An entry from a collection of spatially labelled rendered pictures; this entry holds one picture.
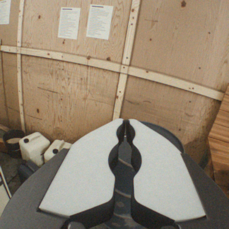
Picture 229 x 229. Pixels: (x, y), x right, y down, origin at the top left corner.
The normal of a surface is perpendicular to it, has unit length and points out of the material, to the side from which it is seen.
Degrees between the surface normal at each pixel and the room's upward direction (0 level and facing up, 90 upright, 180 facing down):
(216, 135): 90
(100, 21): 90
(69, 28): 90
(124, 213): 90
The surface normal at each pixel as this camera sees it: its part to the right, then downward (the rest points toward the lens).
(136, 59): -0.30, 0.41
